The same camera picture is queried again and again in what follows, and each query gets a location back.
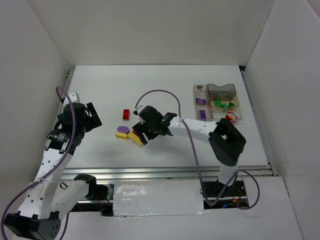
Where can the green square lego brick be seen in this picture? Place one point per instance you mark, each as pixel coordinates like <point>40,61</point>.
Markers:
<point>218,103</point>

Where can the long yellow lego plate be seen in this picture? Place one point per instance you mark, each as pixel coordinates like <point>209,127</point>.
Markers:
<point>133,137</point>

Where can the red rectangular lego brick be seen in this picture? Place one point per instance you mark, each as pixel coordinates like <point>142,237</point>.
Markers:
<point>126,114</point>

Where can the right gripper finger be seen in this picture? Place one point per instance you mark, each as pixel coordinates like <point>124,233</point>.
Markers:
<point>139,127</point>
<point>146,137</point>

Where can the small green lego brick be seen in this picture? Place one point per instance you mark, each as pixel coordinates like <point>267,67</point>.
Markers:
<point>224,106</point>

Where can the purple lego brick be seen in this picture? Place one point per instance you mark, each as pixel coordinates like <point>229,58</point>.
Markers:
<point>202,114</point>
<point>201,101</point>

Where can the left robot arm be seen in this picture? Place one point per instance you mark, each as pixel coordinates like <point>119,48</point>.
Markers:
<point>40,215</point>

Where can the purple round lego piece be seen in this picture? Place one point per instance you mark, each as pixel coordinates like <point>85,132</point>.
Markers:
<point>123,129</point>

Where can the red round flower lego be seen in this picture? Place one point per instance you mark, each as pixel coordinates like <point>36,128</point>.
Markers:
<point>232,117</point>

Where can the light green lego brick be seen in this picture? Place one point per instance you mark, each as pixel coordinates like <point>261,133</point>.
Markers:
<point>230,105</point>

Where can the yellow curved lego piece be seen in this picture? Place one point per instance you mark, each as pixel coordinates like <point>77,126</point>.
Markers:
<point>121,135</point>

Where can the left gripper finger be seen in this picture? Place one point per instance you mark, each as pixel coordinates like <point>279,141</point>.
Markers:
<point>92,123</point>
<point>92,113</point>

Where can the aluminium rail frame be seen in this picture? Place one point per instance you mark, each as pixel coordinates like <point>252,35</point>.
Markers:
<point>113,88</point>

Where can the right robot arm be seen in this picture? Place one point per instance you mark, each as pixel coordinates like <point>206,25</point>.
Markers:
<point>224,138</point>

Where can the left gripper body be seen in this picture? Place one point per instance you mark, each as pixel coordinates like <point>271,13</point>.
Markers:
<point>92,118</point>

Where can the clear divided container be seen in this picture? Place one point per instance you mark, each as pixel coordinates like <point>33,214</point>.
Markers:
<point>213,102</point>

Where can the white tape sheet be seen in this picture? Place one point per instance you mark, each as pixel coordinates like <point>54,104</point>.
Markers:
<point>157,198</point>

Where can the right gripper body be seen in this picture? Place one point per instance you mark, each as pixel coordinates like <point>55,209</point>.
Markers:
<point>141,130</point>

